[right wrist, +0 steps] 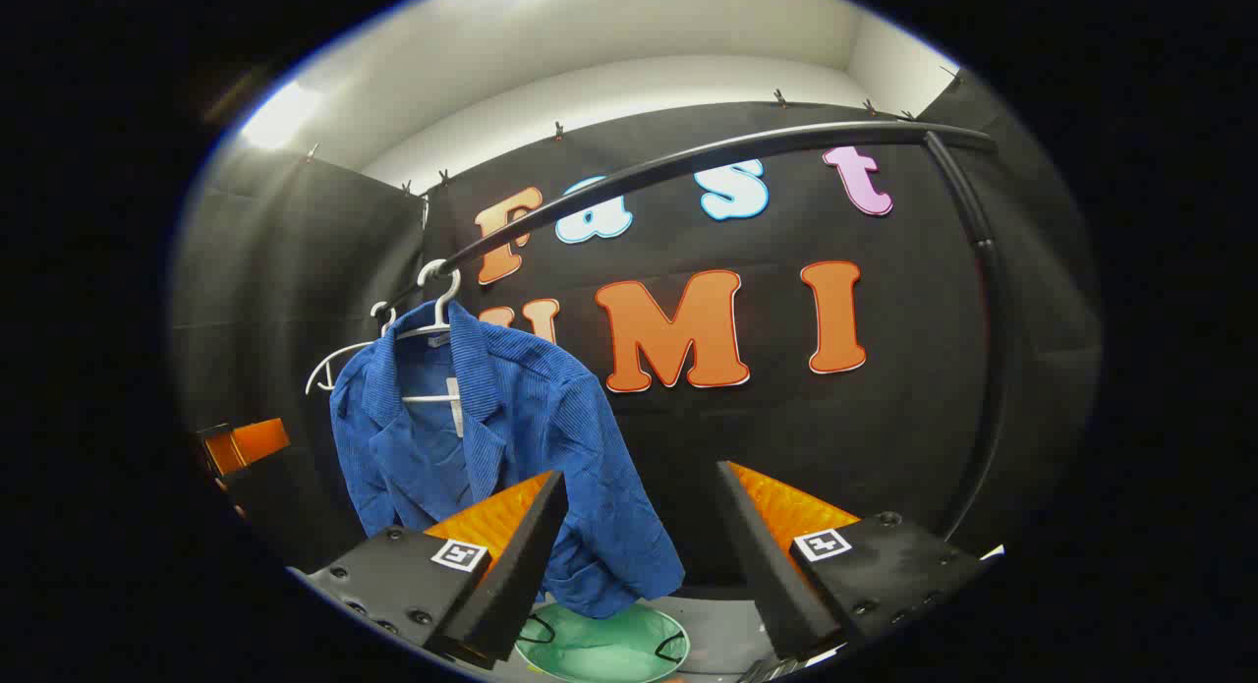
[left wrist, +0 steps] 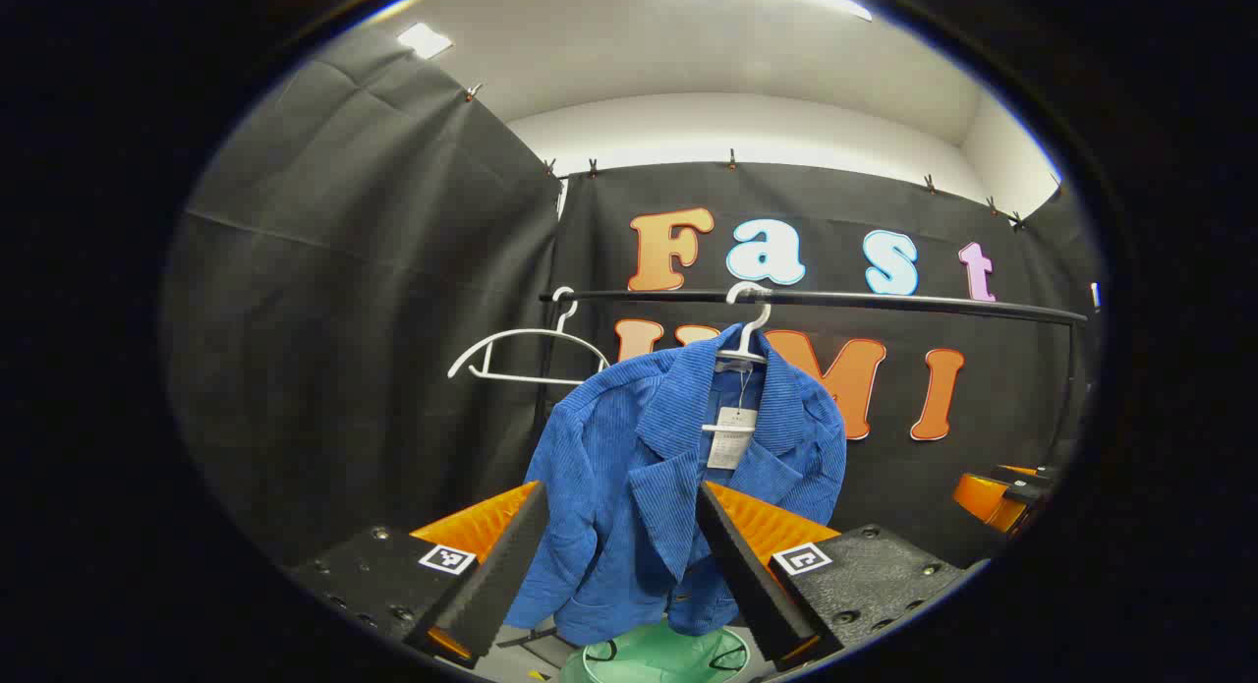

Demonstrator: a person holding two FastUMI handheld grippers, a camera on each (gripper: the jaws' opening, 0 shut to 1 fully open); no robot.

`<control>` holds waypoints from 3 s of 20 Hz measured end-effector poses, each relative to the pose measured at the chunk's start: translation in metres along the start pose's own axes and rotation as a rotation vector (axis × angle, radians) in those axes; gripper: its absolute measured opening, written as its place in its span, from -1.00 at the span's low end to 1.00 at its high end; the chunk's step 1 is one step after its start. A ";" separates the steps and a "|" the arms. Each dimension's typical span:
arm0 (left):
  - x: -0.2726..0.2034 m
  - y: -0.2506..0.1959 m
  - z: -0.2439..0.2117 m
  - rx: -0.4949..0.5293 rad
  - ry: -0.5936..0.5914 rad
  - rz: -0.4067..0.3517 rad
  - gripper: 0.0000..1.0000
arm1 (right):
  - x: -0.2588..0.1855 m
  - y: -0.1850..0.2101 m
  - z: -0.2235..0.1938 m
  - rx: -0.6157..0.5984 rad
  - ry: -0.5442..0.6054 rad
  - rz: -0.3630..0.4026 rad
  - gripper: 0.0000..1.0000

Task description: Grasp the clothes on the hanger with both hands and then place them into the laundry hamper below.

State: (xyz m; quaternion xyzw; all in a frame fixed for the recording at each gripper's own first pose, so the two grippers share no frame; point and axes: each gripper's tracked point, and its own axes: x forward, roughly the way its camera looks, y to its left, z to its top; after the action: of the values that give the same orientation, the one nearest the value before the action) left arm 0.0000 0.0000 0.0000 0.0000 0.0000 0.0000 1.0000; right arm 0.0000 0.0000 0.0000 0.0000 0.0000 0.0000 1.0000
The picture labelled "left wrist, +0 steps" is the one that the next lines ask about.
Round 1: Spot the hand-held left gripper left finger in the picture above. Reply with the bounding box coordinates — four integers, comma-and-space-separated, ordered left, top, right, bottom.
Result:
283, 481, 551, 669

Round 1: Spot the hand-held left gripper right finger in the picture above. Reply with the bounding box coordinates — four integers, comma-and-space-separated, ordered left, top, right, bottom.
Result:
694, 481, 992, 674

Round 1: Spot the green laundry hamper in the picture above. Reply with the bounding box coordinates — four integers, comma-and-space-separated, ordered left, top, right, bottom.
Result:
580, 622, 753, 683

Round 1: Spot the blue corduroy jacket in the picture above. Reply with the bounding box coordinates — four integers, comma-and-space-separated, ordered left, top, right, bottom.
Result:
503, 321, 848, 647

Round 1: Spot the white plastic hanger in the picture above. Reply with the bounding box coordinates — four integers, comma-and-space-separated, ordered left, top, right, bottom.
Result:
701, 282, 774, 434
447, 286, 612, 387

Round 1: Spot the black clothes rack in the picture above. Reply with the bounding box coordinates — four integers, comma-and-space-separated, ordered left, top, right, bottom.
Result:
539, 288, 1092, 443

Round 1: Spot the white paper tag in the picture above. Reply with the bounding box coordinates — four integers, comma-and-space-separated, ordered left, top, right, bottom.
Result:
708, 408, 759, 471

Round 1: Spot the small ceiling light panel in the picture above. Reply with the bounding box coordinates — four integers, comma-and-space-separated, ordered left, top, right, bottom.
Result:
396, 22, 455, 60

